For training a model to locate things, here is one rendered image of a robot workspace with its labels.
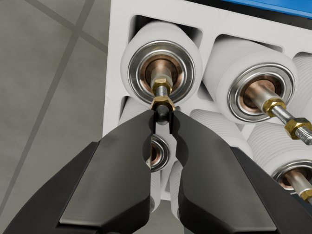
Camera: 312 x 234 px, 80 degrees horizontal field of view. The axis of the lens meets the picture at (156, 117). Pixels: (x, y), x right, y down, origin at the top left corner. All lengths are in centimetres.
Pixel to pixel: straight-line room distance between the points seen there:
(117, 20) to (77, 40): 23
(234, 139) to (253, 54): 11
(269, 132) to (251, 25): 18
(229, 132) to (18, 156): 66
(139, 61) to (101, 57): 28
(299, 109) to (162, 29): 21
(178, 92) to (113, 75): 12
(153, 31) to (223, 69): 9
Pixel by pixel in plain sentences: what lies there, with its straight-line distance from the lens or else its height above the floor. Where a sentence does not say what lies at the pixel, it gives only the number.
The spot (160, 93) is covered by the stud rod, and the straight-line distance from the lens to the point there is 16.
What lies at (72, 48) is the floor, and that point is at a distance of 51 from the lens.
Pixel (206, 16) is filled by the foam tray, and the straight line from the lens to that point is 28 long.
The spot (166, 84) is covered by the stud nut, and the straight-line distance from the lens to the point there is 17.
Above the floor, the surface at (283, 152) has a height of 24.
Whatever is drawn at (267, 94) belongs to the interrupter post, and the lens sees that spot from 23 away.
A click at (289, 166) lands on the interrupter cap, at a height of 25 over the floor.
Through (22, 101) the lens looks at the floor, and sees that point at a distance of 63.
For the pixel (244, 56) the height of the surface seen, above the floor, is 24.
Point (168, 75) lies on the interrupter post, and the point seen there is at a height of 28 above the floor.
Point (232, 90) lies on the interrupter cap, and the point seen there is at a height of 25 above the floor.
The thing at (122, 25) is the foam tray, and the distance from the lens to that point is 28.
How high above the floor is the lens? 46
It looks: 59 degrees down
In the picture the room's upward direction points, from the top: 178 degrees counter-clockwise
